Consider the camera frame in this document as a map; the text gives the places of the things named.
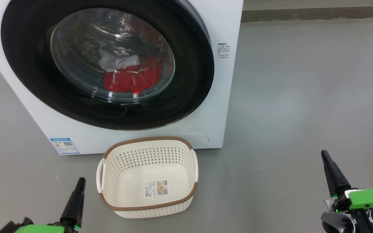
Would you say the blue energy label sticker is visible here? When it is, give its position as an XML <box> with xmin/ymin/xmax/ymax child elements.
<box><xmin>50</xmin><ymin>138</ymin><xmax>80</xmax><ymax>155</ymax></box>

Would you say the stainless steel washing machine drum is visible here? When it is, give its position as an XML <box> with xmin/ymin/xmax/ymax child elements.
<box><xmin>51</xmin><ymin>8</ymin><xmax>175</xmax><ymax>103</ymax></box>

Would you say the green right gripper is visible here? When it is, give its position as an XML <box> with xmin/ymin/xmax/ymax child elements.
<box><xmin>321</xmin><ymin>150</ymin><xmax>373</xmax><ymax>214</ymax></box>

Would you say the red garment with white lining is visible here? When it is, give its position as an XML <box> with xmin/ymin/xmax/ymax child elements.
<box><xmin>99</xmin><ymin>49</ymin><xmax>164</xmax><ymax>97</ymax></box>

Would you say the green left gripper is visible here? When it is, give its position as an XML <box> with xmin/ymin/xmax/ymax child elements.
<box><xmin>14</xmin><ymin>177</ymin><xmax>86</xmax><ymax>233</ymax></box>

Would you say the printed text label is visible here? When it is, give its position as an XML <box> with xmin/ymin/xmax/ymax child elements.
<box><xmin>217</xmin><ymin>42</ymin><xmax>230</xmax><ymax>59</ymax></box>

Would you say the round black washer door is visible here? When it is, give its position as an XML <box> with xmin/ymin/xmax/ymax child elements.
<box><xmin>1</xmin><ymin>0</ymin><xmax>215</xmax><ymax>131</ymax></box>

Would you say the cream basket with brown rim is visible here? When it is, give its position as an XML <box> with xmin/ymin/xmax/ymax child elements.
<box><xmin>96</xmin><ymin>136</ymin><xmax>199</xmax><ymax>219</ymax></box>

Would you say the product label sticker with barcode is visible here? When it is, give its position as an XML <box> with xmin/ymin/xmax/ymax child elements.
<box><xmin>144</xmin><ymin>180</ymin><xmax>168</xmax><ymax>198</ymax></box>

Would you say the white front-load washing machine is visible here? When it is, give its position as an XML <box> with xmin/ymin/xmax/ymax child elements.
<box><xmin>0</xmin><ymin>0</ymin><xmax>243</xmax><ymax>156</ymax></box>

